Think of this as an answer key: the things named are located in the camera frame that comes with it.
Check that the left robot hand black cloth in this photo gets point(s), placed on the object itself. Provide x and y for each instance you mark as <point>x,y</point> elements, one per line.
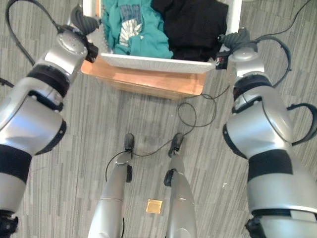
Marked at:
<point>83,21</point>

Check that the right robot hand black cloth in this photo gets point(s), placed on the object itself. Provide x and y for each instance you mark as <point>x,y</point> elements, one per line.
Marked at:
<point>235,37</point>

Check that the white plastic laundry basket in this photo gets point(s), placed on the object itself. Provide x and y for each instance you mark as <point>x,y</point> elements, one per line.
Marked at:
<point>158,63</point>

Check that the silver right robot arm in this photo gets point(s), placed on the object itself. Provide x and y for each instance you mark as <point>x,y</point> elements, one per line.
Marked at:
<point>262,129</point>

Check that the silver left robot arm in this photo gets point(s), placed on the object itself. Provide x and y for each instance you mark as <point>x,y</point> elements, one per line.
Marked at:
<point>32,104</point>

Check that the black garment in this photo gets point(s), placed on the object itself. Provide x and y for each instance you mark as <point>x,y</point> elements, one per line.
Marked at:
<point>195,27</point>

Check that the teal printed shirt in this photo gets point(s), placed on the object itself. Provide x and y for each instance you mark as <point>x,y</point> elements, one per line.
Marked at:
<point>135,29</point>

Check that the low wooden table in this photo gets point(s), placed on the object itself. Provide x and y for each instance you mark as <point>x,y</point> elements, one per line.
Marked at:
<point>148,80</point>

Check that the silver right robot leg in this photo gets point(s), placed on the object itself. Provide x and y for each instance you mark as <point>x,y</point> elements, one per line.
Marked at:
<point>179,196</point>

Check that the silver robot leg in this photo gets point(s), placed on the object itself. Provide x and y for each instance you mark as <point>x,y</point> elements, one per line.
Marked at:
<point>179,196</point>
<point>111,196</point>

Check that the silver left robot leg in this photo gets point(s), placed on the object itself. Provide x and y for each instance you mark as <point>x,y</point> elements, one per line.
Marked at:
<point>111,196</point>

